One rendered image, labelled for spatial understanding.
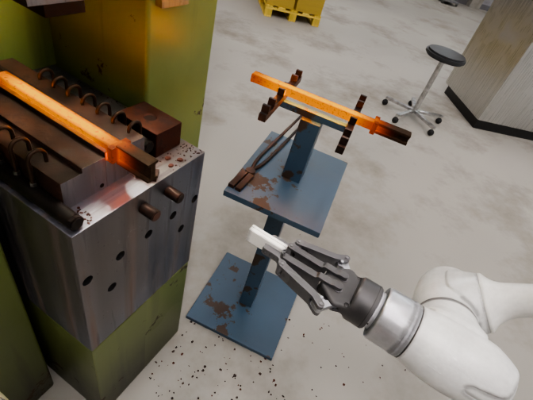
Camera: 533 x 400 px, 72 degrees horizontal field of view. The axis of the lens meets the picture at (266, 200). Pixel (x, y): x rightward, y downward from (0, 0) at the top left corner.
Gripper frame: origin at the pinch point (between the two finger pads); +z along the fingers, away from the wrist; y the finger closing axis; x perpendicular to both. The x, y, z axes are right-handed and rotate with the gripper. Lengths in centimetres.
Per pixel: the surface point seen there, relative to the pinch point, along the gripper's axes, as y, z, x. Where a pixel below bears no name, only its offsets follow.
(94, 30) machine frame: 23, 66, 8
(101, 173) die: -3.7, 35.1, -4.1
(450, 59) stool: 312, -8, -35
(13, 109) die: -5, 58, -1
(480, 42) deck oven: 426, -23, -35
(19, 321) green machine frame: -21, 49, -52
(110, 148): -2.3, 34.0, 1.8
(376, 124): 52, -2, 4
